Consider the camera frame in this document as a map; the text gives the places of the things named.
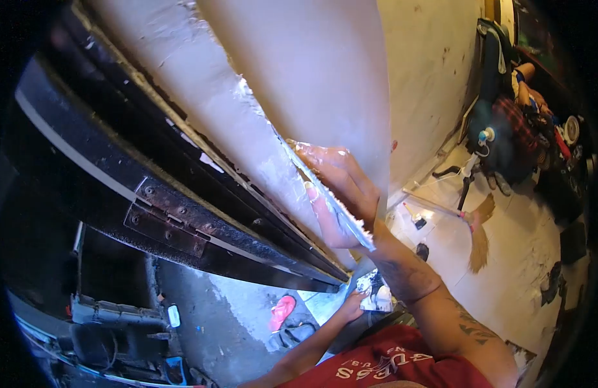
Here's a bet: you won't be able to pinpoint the person's right hand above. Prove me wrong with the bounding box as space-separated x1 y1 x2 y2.
292 141 381 250

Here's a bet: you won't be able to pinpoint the person's left hand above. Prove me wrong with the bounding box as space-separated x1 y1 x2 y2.
336 290 373 325

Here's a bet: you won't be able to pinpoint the person's left fingers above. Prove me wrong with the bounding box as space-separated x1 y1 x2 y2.
350 290 373 312

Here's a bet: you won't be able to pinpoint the person's right thumb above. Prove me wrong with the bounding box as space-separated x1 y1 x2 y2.
304 181 362 249

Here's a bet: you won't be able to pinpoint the person's right fingers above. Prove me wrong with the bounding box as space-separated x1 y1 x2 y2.
292 141 363 199

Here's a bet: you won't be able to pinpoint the putty-smeared metal scraper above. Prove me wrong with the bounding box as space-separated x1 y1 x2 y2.
355 268 395 313

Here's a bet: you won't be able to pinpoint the wide metal putty knife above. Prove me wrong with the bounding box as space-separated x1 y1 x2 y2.
279 137 377 252

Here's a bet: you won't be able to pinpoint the person's body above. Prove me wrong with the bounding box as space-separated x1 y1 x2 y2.
275 297 520 388

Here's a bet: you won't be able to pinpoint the black slipper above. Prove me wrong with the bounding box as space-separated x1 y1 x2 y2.
267 323 317 351

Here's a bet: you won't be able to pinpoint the pink slipper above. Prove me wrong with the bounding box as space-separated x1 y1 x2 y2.
269 294 297 333

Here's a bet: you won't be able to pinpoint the small paint brush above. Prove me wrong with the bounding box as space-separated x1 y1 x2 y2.
403 202 428 231

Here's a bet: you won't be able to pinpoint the straw broom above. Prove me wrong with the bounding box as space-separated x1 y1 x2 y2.
402 188 497 275

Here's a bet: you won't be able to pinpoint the black tripod with white device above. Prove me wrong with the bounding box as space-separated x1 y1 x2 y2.
432 126 497 212

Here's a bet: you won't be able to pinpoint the black metal door with hinge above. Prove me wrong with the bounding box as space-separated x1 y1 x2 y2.
2 48 342 295

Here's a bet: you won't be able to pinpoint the chair piled with clothes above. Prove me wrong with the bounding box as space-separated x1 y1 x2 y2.
466 18 583 195

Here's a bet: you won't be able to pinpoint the motorcycle with mirror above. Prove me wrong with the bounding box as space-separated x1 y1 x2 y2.
10 291 208 388

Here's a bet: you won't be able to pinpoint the dark door frame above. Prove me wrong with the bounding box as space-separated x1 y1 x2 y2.
49 0 352 283

